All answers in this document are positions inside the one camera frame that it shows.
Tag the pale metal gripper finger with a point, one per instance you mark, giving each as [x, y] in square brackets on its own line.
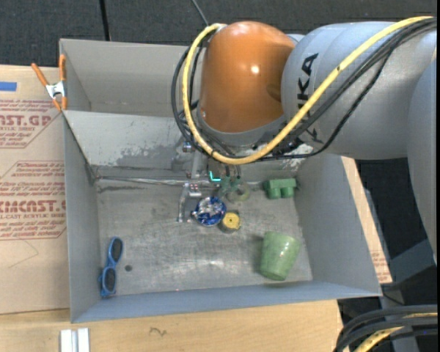
[183, 205]
[196, 191]

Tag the blue and silver crumpled ball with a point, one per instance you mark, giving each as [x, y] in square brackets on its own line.
[209, 211]

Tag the grey metal bin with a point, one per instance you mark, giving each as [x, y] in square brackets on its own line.
[168, 255]

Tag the green toy block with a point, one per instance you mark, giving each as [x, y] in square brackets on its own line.
[278, 188]

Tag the blue sunglasses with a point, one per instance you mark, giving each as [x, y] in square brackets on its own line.
[110, 266]

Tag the green cup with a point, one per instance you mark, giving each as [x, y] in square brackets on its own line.
[278, 256]

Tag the brown cardboard board, red print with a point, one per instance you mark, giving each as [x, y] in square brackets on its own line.
[29, 196]

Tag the black cylinder on white bracket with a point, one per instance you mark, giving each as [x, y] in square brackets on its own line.
[301, 151]

